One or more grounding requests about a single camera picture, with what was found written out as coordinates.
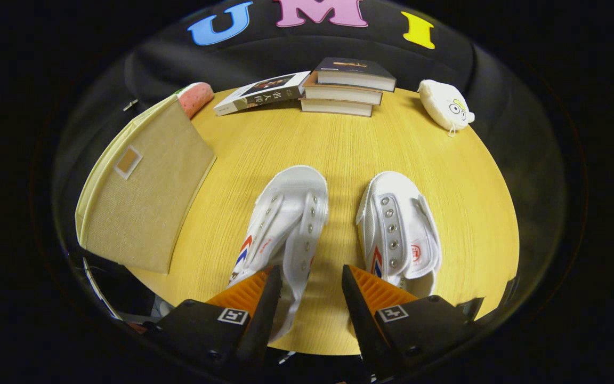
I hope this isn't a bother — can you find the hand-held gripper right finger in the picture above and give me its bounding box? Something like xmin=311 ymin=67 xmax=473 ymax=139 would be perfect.
xmin=342 ymin=264 xmax=486 ymax=382

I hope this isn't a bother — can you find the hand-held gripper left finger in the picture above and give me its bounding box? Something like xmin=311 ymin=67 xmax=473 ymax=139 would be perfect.
xmin=144 ymin=265 xmax=282 ymax=374

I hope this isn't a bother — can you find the white canvas shoe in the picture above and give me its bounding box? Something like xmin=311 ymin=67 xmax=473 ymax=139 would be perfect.
xmin=355 ymin=171 xmax=442 ymax=299
xmin=227 ymin=165 xmax=330 ymax=342

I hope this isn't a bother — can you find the beige fabric storage box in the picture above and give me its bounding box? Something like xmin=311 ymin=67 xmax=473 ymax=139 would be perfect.
xmin=75 ymin=95 xmax=217 ymax=275

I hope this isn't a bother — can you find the thin brown book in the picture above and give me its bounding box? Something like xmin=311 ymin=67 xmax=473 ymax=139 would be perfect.
xmin=300 ymin=98 xmax=374 ymax=117

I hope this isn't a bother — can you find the brown cover book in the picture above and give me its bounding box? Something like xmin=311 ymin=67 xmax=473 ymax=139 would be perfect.
xmin=303 ymin=72 xmax=383 ymax=106

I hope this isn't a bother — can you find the white plush toy with eyes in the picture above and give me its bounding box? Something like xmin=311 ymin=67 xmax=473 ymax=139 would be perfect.
xmin=418 ymin=79 xmax=475 ymax=137

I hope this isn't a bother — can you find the white portrait cover book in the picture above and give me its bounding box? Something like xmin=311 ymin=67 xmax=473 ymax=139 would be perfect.
xmin=213 ymin=71 xmax=312 ymax=117

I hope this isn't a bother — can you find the watermelon slice plush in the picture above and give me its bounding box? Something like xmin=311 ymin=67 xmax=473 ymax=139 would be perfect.
xmin=174 ymin=82 xmax=215 ymax=119

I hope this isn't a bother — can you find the black cover book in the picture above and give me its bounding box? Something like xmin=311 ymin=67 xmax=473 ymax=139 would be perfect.
xmin=315 ymin=57 xmax=397 ymax=92

